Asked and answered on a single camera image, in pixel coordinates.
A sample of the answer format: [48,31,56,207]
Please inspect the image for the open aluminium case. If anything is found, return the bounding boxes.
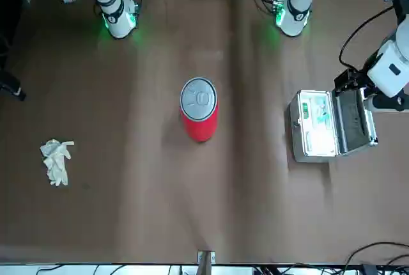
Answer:
[289,88,379,163]

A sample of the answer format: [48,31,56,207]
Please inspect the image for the black looped cable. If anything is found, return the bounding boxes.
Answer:
[344,241,409,272]

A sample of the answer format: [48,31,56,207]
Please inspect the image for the white desk with cables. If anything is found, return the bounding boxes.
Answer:
[0,263,409,275]

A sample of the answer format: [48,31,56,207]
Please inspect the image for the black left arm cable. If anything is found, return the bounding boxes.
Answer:
[339,6,399,74]

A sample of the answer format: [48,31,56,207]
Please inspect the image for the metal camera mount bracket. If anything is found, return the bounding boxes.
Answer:
[197,250,217,275]

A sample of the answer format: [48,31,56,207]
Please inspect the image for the black left base cable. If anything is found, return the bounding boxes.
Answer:
[252,0,279,14]

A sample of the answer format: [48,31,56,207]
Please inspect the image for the red push-button trash can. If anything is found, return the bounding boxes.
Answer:
[178,76,220,144]

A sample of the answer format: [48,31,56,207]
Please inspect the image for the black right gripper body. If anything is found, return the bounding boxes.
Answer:
[0,70,16,93]

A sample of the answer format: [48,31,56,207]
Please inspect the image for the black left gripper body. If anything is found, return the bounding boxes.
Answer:
[370,92,409,112]

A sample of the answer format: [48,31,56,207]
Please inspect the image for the white disposable gloves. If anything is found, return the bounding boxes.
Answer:
[40,139,75,187]

